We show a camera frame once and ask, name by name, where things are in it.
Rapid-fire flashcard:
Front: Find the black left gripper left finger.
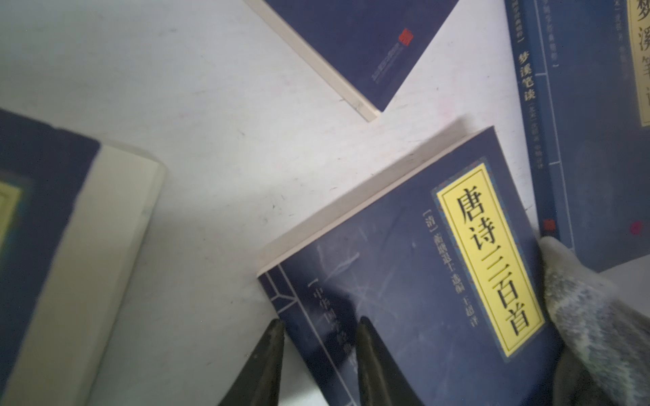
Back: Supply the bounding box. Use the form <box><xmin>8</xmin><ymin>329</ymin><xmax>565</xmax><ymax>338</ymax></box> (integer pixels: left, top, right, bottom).
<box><xmin>218</xmin><ymin>319</ymin><xmax>285</xmax><ymax>406</ymax></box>

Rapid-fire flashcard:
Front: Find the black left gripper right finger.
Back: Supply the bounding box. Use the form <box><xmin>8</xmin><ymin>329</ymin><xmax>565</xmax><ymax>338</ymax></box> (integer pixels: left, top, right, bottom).
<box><xmin>355</xmin><ymin>316</ymin><xmax>423</xmax><ymax>406</ymax></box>

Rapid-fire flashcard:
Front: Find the blue book yellow label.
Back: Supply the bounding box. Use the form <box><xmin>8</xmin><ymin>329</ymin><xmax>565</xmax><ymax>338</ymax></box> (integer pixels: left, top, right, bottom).
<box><xmin>257</xmin><ymin>128</ymin><xmax>562</xmax><ymax>405</ymax></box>

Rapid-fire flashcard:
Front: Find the grey patterned cloth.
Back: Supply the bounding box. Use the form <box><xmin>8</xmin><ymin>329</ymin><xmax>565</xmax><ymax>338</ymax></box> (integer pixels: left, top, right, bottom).
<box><xmin>539</xmin><ymin>237</ymin><xmax>649</xmax><ymax>405</ymax></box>

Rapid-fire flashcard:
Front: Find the blue book under left arm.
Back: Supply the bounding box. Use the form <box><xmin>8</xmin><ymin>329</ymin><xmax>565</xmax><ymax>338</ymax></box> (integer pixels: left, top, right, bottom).
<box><xmin>1</xmin><ymin>110</ymin><xmax>165</xmax><ymax>405</ymax></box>

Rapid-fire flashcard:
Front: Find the blue book upper middle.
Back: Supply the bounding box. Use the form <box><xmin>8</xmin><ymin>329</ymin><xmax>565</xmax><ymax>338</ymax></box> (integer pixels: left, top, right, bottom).
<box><xmin>247</xmin><ymin>0</ymin><xmax>456</xmax><ymax>122</ymax></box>

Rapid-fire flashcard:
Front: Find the blue book right side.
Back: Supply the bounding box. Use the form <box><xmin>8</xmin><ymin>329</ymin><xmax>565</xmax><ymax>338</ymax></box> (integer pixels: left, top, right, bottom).
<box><xmin>505</xmin><ymin>0</ymin><xmax>649</xmax><ymax>272</ymax></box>

